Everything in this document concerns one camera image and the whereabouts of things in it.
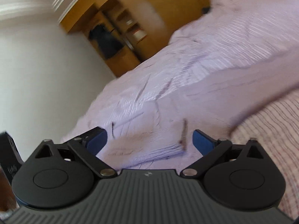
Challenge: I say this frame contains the lilac knitted cardigan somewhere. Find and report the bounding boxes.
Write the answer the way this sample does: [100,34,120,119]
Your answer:
[97,48,298,170]

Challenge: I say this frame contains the pink checked bed sheet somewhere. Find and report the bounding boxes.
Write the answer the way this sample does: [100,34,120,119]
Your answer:
[64,0,298,218]

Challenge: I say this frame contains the black hanging garment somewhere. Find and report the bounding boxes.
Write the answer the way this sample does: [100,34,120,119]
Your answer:
[88,23,124,59]

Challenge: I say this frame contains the white pink box on shelf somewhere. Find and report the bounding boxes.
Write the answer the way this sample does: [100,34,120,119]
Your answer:
[131,28,147,43]

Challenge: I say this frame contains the brown wooden wardrobe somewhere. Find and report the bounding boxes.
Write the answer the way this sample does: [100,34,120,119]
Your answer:
[53,0,210,77]

